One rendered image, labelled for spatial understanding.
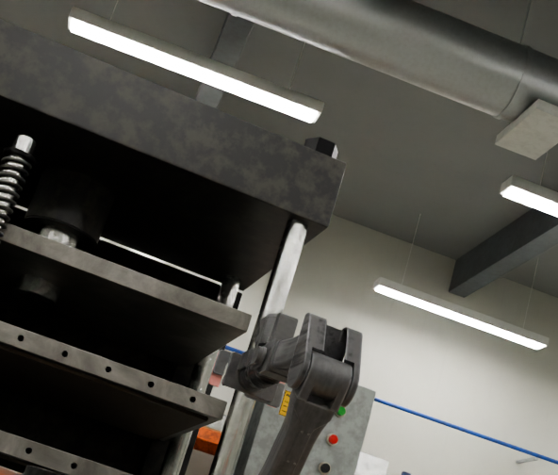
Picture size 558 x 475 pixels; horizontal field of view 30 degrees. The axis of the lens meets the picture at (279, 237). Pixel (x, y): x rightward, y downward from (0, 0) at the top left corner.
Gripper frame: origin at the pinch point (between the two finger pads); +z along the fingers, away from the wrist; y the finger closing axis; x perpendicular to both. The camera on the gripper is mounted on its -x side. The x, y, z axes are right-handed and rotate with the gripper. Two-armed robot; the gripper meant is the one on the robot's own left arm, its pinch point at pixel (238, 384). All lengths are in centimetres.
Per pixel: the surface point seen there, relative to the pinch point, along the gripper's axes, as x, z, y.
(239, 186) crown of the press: -63, 58, 1
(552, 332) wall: -290, 619, -418
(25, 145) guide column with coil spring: -54, 64, 56
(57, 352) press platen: -8, 70, 30
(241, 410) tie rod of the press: -8, 62, -18
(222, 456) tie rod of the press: 4, 62, -17
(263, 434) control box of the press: -7, 75, -29
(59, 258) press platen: -31, 72, 38
